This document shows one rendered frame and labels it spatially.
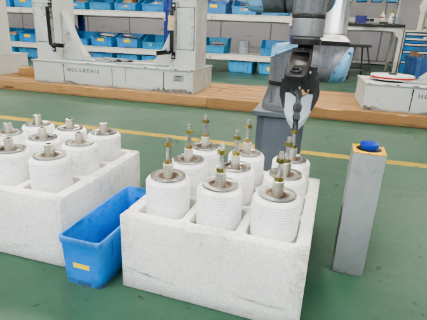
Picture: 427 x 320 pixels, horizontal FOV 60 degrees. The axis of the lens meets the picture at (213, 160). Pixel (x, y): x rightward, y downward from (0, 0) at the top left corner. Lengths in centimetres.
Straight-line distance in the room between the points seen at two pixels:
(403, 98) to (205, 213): 224
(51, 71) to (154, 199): 279
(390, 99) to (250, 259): 222
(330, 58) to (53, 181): 88
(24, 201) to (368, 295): 82
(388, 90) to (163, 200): 223
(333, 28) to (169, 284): 90
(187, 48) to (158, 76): 31
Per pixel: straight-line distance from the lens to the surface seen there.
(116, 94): 309
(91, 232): 97
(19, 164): 101
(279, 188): 72
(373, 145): 88
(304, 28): 89
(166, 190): 76
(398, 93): 281
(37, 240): 99
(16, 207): 98
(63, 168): 94
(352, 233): 94
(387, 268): 107
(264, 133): 130
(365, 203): 91
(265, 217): 71
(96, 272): 87
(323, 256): 105
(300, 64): 85
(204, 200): 74
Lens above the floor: 55
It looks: 19 degrees down
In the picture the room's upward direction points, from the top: 3 degrees clockwise
